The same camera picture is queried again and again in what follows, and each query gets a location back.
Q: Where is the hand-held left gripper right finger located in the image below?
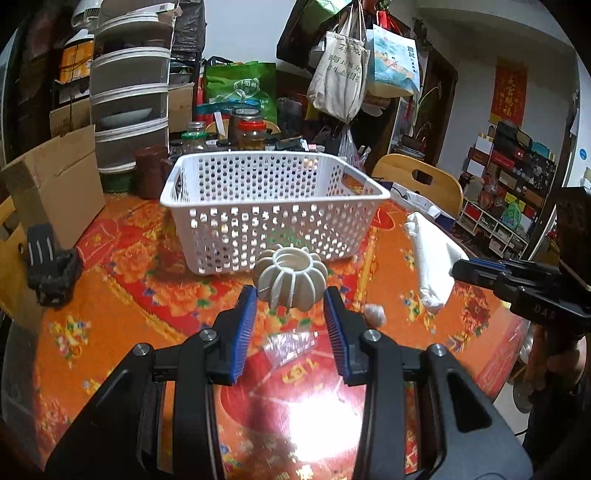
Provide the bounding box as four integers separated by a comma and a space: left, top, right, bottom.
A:
323, 286, 534, 480

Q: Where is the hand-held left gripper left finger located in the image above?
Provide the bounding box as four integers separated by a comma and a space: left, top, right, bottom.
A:
44, 285, 258, 480

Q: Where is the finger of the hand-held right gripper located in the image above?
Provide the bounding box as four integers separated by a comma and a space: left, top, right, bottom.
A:
471, 258, 560, 278
450, 259, 514, 296

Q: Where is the white cloth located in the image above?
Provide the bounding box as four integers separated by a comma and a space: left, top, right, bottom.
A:
403, 212, 469, 315

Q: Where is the white ribbed pumpkin-shaped toy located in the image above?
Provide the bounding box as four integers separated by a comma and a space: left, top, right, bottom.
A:
253, 247, 329, 310

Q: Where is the green foil packet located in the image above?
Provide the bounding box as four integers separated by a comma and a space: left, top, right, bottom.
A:
265, 225, 315, 247

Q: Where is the white perforated plastic basket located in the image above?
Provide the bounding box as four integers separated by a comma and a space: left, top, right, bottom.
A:
160, 151, 391, 277

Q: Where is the person's right hand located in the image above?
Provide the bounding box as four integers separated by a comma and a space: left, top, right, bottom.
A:
526, 323, 591, 393

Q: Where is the cluttered storage shelf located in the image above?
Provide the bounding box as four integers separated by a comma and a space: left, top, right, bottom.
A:
455, 120, 559, 259

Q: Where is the blue and white box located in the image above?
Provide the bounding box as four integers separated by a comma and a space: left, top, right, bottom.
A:
390, 182, 455, 227

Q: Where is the white plastic bag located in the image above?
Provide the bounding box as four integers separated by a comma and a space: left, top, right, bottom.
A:
339, 129, 365, 171

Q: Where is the dark brown jar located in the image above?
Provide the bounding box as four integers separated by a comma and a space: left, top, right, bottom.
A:
135, 145, 169, 199

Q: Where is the green lid glass jar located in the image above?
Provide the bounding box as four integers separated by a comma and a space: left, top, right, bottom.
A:
181, 131, 208, 155

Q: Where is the red lid jar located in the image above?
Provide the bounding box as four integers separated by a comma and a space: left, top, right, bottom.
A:
237, 121, 267, 151

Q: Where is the green round tin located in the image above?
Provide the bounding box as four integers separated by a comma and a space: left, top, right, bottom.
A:
99, 171, 137, 193

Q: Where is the black glove-like object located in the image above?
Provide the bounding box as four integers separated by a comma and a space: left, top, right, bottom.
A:
25, 224, 84, 308

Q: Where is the blue printed tote bag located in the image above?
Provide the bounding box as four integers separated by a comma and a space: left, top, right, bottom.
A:
366, 23, 421, 97

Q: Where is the brown cardboard box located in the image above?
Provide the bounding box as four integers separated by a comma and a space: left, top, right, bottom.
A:
168, 83, 197, 134

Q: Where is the beige canvas tote bag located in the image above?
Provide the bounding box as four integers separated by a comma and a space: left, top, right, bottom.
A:
307, 4, 371, 123

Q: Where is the open cardboard box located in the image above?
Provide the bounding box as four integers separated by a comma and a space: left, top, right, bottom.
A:
0, 124, 107, 252

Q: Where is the green shopping bag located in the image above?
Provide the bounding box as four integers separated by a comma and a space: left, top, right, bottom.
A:
204, 56, 278, 125

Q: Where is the green gift bag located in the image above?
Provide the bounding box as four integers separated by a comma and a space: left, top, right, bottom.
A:
314, 0, 352, 17

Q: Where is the black plastic bag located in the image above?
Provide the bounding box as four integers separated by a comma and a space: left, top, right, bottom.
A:
171, 0, 206, 61

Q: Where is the orange cardboard box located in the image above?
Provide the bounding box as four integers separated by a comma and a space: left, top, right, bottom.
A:
60, 44, 95, 81

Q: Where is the small white fan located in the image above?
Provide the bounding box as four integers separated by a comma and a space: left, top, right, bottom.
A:
71, 0, 105, 44

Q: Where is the red wall poster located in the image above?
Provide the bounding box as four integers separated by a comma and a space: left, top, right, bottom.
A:
491, 58, 528, 127

